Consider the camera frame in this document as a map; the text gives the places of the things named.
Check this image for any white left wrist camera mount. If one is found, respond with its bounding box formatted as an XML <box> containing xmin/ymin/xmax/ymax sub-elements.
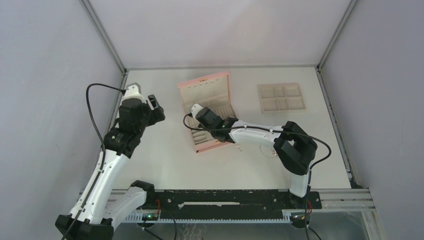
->
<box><xmin>122</xmin><ymin>82</ymin><xmax>147</xmax><ymax>103</ymax></box>

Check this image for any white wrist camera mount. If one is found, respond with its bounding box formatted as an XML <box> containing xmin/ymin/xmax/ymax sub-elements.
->
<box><xmin>122</xmin><ymin>82</ymin><xmax>147</xmax><ymax>103</ymax></box>
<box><xmin>190</xmin><ymin>103</ymin><xmax>204</xmax><ymax>119</ymax></box>

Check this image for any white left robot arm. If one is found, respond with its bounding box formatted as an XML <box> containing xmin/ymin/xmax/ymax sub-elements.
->
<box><xmin>55</xmin><ymin>93</ymin><xmax>165</xmax><ymax>240</ymax></box>

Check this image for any white slotted cable duct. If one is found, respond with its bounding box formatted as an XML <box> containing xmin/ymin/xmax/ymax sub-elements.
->
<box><xmin>123</xmin><ymin>211</ymin><xmax>292</xmax><ymax>224</ymax></box>

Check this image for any beige divided tray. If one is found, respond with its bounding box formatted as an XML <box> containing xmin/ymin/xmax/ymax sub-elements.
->
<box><xmin>257</xmin><ymin>83</ymin><xmax>307</xmax><ymax>115</ymax></box>

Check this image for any silver hoop necklace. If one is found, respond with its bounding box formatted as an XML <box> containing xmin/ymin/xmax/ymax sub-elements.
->
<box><xmin>259</xmin><ymin>145</ymin><xmax>279</xmax><ymax>159</ymax></box>

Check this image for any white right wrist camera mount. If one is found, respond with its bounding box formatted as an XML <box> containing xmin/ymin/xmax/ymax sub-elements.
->
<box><xmin>190</xmin><ymin>103</ymin><xmax>204</xmax><ymax>119</ymax></box>

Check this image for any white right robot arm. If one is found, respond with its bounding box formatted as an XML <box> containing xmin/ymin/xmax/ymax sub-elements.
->
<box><xmin>189</xmin><ymin>104</ymin><xmax>318</xmax><ymax>208</ymax></box>

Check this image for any pink jewelry box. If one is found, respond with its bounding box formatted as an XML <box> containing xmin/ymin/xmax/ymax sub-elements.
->
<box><xmin>177</xmin><ymin>71</ymin><xmax>236</xmax><ymax>154</ymax></box>

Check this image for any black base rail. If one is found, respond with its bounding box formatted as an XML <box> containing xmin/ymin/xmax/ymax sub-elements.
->
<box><xmin>124</xmin><ymin>188</ymin><xmax>323</xmax><ymax>212</ymax></box>

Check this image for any black left camera cable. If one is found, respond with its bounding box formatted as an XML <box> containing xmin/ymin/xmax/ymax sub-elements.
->
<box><xmin>61</xmin><ymin>83</ymin><xmax>127</xmax><ymax>240</ymax></box>

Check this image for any small silver earring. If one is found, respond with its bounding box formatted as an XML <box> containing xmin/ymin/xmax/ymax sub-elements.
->
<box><xmin>235</xmin><ymin>144</ymin><xmax>243</xmax><ymax>152</ymax></box>

